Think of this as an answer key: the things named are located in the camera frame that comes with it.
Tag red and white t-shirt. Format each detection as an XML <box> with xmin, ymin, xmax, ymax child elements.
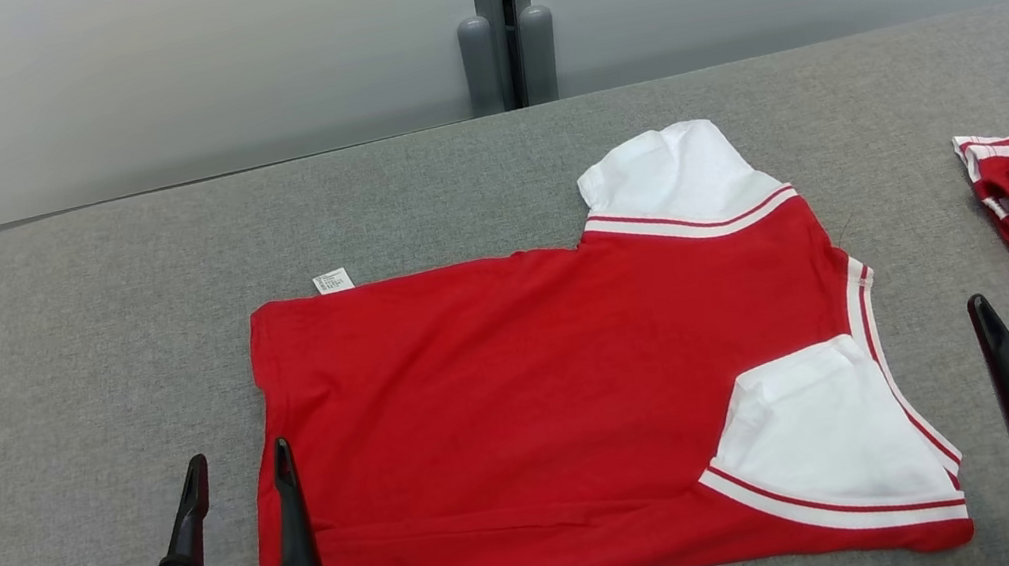
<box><xmin>200</xmin><ymin>86</ymin><xmax>980</xmax><ymax>566</ymax></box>

